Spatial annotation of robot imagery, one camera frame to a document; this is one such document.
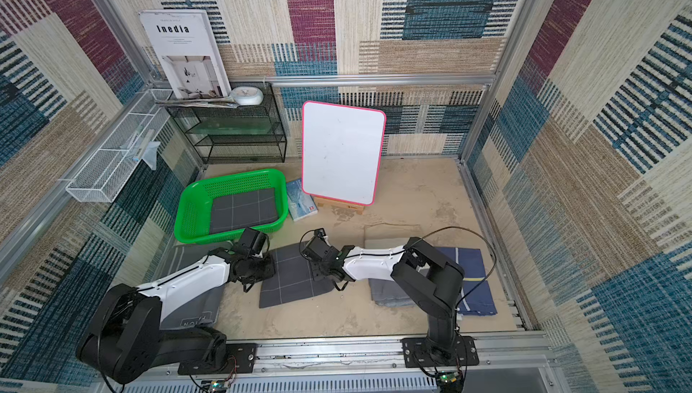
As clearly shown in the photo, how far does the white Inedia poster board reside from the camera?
76 centimetres

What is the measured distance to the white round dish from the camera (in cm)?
91

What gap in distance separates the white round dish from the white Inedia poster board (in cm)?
3
